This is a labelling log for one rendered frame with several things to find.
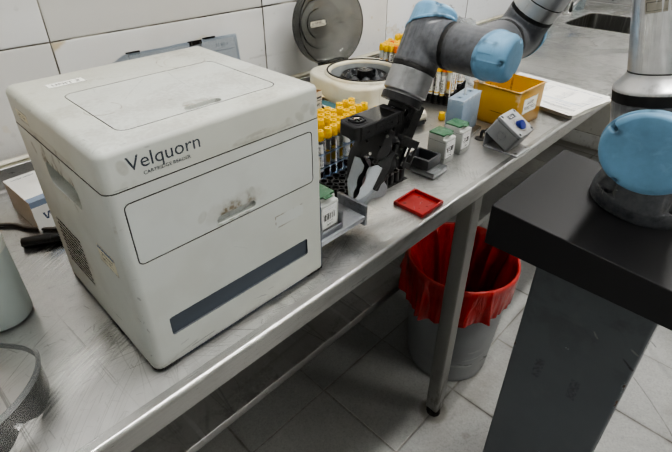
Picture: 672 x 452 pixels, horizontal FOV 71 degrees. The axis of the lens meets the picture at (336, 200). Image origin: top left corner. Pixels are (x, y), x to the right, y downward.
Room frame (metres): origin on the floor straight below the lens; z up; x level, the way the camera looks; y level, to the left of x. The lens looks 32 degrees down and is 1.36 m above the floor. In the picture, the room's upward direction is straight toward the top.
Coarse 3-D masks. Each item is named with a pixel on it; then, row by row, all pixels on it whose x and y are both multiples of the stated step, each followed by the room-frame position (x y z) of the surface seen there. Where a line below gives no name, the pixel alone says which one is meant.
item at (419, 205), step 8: (408, 192) 0.80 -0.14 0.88; (416, 192) 0.81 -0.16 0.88; (424, 192) 0.80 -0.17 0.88; (400, 200) 0.77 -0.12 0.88; (408, 200) 0.78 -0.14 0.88; (416, 200) 0.78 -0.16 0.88; (424, 200) 0.78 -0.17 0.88; (432, 200) 0.78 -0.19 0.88; (440, 200) 0.77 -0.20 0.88; (408, 208) 0.74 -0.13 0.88; (416, 208) 0.75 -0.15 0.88; (424, 208) 0.75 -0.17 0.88; (432, 208) 0.74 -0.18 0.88; (424, 216) 0.72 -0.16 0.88
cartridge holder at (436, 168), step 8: (416, 152) 0.93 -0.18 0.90; (424, 152) 0.93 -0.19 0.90; (432, 152) 0.92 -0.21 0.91; (408, 160) 0.90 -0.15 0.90; (416, 160) 0.89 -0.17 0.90; (424, 160) 0.88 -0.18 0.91; (432, 160) 0.88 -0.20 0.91; (416, 168) 0.89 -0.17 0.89; (424, 168) 0.88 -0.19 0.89; (432, 168) 0.88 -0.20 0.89; (440, 168) 0.88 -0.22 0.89; (432, 176) 0.86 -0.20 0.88
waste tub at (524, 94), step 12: (480, 84) 1.19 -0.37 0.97; (492, 84) 1.26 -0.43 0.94; (504, 84) 1.27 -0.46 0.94; (516, 84) 1.25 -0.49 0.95; (528, 84) 1.22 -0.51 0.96; (540, 84) 1.17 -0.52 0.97; (492, 96) 1.16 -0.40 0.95; (504, 96) 1.13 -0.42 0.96; (516, 96) 1.11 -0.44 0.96; (528, 96) 1.14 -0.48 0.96; (540, 96) 1.19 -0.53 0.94; (480, 108) 1.18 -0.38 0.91; (492, 108) 1.15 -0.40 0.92; (504, 108) 1.13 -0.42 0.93; (516, 108) 1.11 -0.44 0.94; (528, 108) 1.15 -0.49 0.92; (480, 120) 1.17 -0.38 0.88; (492, 120) 1.15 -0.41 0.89; (528, 120) 1.16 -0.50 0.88
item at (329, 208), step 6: (330, 198) 0.63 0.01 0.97; (336, 198) 0.63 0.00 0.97; (324, 204) 0.61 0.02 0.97; (330, 204) 0.62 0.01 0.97; (336, 204) 0.63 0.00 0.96; (324, 210) 0.61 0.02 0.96; (330, 210) 0.62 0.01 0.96; (336, 210) 0.63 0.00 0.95; (324, 216) 0.61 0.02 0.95; (330, 216) 0.62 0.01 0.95; (336, 216) 0.63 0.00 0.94; (324, 222) 0.61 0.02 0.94; (330, 222) 0.62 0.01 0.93; (336, 222) 0.63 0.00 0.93; (324, 228) 0.61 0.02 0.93
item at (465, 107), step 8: (464, 88) 1.14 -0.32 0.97; (456, 96) 1.08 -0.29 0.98; (464, 96) 1.08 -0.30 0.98; (472, 96) 1.08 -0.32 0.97; (480, 96) 1.13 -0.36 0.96; (448, 104) 1.07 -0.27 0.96; (456, 104) 1.06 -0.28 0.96; (464, 104) 1.05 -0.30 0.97; (472, 104) 1.09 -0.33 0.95; (448, 112) 1.07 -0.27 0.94; (456, 112) 1.06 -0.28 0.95; (464, 112) 1.06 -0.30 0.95; (472, 112) 1.10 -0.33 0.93; (448, 120) 1.07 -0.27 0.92; (464, 120) 1.06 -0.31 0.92; (472, 120) 1.10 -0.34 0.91; (472, 128) 1.10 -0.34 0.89; (480, 128) 1.11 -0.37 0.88
